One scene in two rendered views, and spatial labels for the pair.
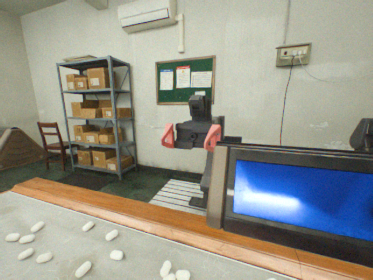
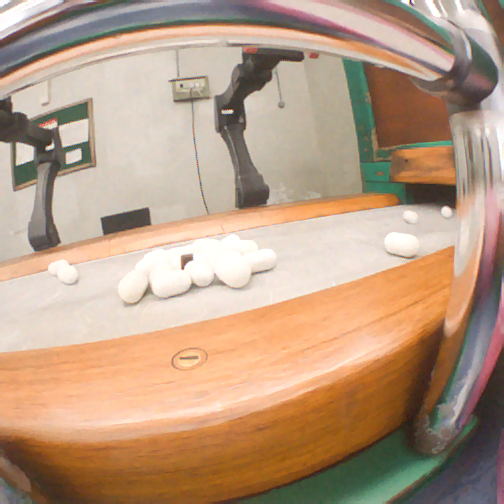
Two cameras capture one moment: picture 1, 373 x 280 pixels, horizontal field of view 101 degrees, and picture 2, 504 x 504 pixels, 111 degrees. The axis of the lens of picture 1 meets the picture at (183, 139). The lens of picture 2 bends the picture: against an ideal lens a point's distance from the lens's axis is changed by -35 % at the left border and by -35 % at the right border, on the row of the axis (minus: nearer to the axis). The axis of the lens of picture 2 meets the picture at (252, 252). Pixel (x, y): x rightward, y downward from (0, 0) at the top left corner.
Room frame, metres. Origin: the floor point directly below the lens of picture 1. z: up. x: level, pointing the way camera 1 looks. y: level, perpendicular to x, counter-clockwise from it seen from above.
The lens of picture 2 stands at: (-0.12, -0.26, 0.81)
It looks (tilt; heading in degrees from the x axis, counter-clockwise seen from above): 15 degrees down; 325
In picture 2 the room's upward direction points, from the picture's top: 7 degrees counter-clockwise
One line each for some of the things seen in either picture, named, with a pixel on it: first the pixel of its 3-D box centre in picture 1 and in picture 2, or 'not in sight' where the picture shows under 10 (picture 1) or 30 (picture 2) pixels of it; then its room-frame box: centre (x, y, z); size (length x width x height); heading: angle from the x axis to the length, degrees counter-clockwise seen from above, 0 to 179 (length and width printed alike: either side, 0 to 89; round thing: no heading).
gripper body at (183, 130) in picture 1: (196, 134); not in sight; (0.42, -0.04, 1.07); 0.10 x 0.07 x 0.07; 70
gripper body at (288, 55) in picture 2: not in sight; (271, 50); (0.22, -0.60, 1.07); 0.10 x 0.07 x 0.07; 70
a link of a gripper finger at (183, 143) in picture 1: (175, 138); not in sight; (0.37, 0.02, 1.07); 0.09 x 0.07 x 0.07; 160
